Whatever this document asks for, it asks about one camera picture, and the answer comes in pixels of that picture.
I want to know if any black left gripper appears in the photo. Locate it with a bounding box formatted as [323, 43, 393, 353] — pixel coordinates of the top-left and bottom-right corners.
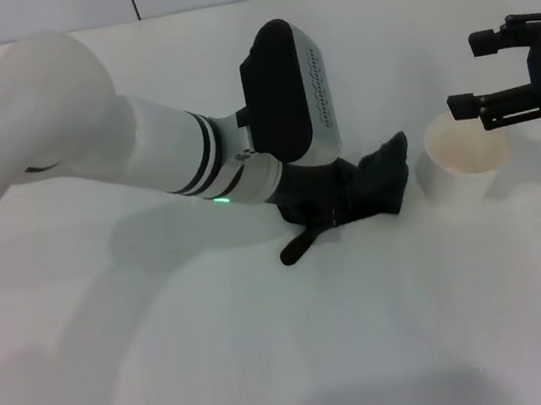
[269, 155, 356, 235]

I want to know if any white paper cup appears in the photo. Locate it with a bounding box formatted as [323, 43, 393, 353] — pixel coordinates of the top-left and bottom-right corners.
[411, 103, 521, 211]

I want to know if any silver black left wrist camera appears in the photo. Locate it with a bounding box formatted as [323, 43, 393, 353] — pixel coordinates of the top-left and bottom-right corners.
[231, 12, 345, 171]

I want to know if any dark blue rag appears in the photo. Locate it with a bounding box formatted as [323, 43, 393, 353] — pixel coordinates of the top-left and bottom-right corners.
[265, 130, 424, 268]

